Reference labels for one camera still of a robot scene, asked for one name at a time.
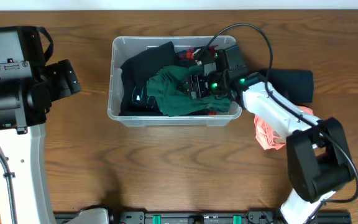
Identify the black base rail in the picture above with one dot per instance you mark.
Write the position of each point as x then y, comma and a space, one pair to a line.
101, 214

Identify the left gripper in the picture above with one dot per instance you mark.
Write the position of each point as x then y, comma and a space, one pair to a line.
66, 78

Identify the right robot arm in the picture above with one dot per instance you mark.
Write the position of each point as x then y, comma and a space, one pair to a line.
319, 161

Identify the black garment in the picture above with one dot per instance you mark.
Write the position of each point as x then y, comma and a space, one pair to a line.
135, 73

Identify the red navy plaid garment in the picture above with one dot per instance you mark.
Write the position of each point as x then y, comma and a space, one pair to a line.
186, 56

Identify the pink printed garment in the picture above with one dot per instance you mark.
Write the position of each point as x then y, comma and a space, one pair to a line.
266, 133

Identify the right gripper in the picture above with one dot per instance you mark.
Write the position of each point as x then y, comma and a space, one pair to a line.
194, 91

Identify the dark navy garment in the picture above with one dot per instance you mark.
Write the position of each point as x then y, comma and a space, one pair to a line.
295, 85

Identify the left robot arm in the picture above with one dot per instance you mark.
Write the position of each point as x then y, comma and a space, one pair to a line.
26, 96

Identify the clear plastic storage container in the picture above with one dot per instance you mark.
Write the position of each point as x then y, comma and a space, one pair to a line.
125, 47

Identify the dark green garment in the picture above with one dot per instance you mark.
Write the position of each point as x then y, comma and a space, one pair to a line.
174, 102

